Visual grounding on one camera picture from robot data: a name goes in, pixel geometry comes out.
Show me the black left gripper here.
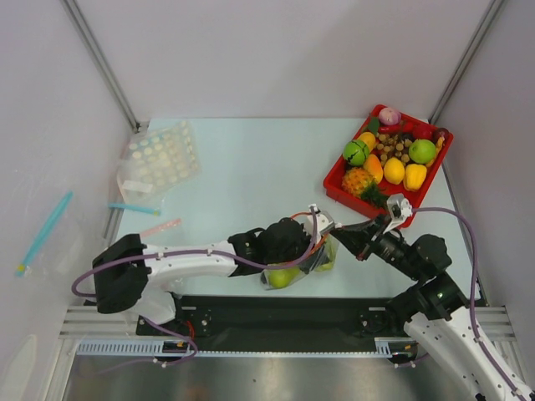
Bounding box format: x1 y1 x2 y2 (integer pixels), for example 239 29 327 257
266 226 329 276

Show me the toy green onion leek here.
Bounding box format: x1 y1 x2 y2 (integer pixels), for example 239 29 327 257
313 236 339 272

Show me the green toy pear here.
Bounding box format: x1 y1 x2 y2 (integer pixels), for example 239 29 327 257
267 267 301 289

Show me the clear bag with orange zipper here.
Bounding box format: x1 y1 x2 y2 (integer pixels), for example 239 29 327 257
258 210 339 290

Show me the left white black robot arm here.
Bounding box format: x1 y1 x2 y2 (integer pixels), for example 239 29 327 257
92 218 318 334

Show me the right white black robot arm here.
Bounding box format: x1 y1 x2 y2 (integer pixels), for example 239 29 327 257
330 216 534 400

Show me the clear bag teal zipper table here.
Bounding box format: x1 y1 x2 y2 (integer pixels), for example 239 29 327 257
108 202 161 216

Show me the bag of white round stickers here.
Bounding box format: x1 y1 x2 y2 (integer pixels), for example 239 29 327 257
117 120 200 195

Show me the clear bag with teal zipper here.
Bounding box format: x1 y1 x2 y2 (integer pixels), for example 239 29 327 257
14 190 104 297

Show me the toy pineapple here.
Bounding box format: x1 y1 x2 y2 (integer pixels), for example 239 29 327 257
341 167 388 208

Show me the red plastic tray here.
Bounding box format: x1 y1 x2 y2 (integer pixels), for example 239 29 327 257
324 104 454 218

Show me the orange toy mango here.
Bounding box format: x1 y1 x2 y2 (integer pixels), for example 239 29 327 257
363 154 384 184

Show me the yellow toy lemon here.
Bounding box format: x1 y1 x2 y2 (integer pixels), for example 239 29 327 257
383 158 405 185

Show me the green toy watermelon ball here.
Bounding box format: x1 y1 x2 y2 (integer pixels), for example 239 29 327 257
342 140 370 167

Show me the yellow toy bell pepper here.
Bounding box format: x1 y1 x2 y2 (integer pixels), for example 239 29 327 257
403 164 427 191

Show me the brown toy mushrooms cluster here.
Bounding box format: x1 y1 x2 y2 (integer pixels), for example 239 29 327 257
375 133 414 163

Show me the orange toy fruit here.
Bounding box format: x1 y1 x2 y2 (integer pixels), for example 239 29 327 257
358 131 376 152

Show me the green toy apple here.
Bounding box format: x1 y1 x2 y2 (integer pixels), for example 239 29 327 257
409 140 436 165

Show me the red toy chili pepper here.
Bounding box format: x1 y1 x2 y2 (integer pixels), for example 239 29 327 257
378 120 415 135

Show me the pink toy onion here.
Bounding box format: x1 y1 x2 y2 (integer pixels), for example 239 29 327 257
378 107 402 126

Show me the dark red toy fruit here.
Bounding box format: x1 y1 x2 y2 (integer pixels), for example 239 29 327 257
432 127 451 143

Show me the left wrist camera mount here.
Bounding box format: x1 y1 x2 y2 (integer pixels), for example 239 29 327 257
304 204 336 243

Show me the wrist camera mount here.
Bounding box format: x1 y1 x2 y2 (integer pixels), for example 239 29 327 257
384 194 413 233
304 204 336 243

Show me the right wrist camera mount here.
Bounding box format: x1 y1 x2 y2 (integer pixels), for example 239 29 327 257
384 194 413 233

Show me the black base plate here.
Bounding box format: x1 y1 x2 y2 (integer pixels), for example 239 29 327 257
135 294 436 354

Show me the white slotted cable duct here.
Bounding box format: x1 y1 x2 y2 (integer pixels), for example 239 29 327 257
77 338 197 357

